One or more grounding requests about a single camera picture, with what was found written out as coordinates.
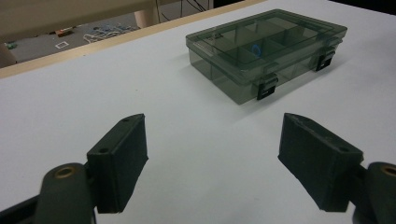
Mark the translucent grey compartment box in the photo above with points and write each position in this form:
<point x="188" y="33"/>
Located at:
<point x="249" y="77"/>

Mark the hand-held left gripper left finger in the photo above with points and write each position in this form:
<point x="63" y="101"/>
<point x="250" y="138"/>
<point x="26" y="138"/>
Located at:
<point x="120" y="161"/>

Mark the white table cover sheet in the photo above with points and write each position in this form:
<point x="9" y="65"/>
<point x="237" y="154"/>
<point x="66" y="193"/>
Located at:
<point x="174" y="124"/>

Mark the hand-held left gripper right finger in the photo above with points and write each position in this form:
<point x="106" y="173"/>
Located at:
<point x="314" y="158"/>

